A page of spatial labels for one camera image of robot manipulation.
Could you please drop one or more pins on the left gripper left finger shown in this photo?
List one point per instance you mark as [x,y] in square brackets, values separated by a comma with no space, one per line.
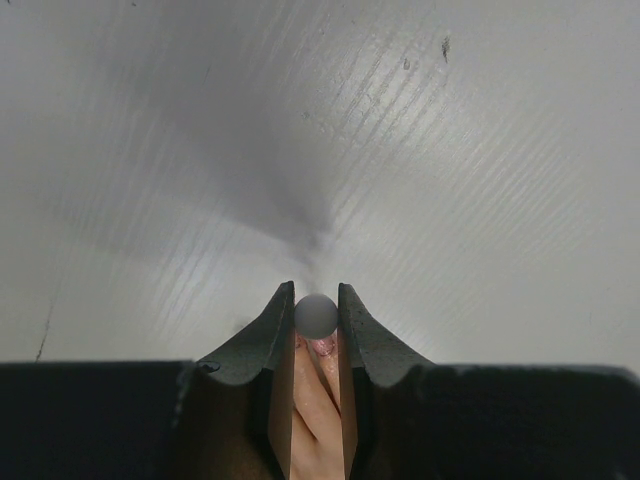
[224,416]

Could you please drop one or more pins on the mannequin hand with painted nails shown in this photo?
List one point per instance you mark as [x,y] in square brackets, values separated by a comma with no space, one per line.
[316,441]

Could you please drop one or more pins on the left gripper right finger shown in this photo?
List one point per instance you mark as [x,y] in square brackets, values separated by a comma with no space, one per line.
[405,417]

